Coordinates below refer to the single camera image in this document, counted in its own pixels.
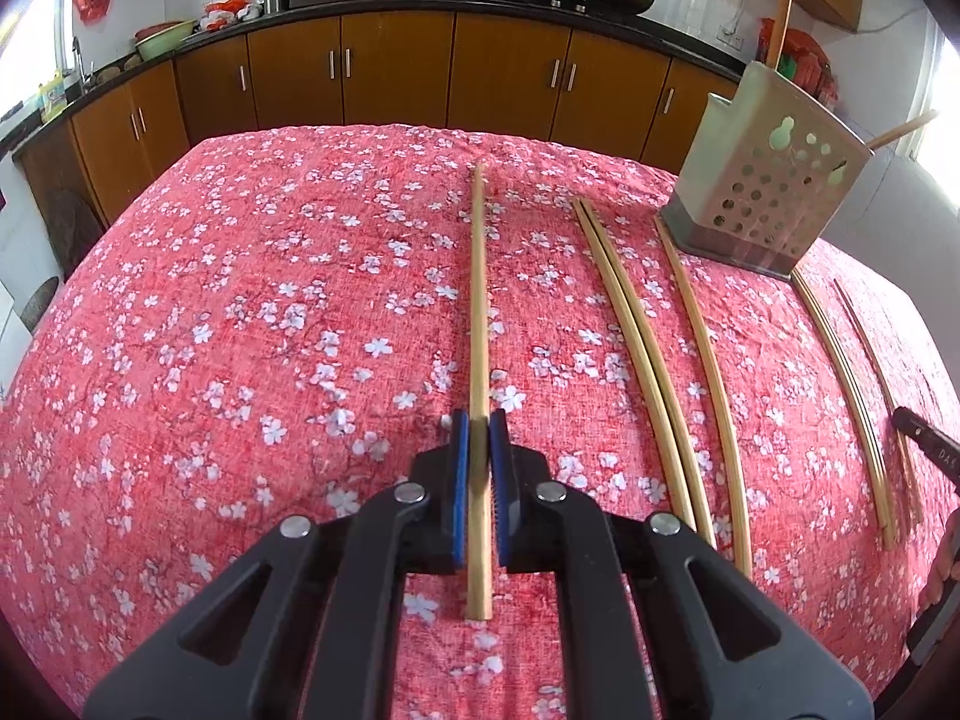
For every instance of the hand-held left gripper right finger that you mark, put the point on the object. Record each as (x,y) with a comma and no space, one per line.
(501,499)

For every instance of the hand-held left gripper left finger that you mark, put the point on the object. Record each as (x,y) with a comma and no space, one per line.
(459,499)

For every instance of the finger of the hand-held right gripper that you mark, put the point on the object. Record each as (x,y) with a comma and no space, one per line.
(934,444)

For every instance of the wooden chopstick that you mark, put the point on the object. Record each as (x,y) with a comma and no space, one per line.
(478,277)
(866,406)
(715,390)
(870,337)
(904,129)
(674,405)
(651,406)
(855,411)
(784,7)

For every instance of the beige perforated chopstick holder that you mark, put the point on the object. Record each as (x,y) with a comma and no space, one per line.
(750,165)

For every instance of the person's right hand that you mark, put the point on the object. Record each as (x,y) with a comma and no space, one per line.
(943,562)

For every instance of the red floral tablecloth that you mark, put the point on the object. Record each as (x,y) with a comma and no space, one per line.
(262,315)

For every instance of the large kitchen window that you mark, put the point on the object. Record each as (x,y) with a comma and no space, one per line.
(941,90)

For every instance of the red bag with bottles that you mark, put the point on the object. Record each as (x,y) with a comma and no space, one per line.
(802,60)

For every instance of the brown wooden base cabinets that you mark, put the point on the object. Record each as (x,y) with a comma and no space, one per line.
(375,67)

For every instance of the red and white plastic bags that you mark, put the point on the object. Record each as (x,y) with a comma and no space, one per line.
(229,11)

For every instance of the green basin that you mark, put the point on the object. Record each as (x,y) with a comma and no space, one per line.
(165,39)

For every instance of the yellow detergent bottle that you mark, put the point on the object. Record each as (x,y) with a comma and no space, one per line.
(52,96)

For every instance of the metal faucet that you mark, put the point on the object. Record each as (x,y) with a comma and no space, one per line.
(81,64)

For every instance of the small kitchen window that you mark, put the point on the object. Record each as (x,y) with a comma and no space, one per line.
(34,52)

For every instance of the white wall socket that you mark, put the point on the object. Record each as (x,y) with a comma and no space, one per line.
(727,35)

